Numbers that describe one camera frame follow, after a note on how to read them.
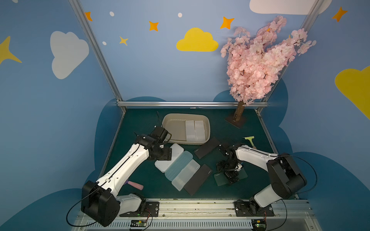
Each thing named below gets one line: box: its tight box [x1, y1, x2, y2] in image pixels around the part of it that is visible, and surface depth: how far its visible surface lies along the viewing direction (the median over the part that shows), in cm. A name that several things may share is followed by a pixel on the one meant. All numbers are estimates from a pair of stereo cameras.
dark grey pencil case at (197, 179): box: [183, 163, 213, 196], surface depth 84 cm
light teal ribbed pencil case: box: [164, 150, 194, 182], surface depth 91 cm
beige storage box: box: [161, 113, 211, 146], surface depth 110 cm
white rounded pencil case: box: [154, 143, 185, 173], surface depth 90 cm
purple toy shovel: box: [123, 179, 145, 191], surface depth 82 cm
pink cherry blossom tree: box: [220, 15, 317, 129], surface depth 73 cm
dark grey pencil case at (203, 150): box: [193, 136, 221, 160], surface depth 99 cm
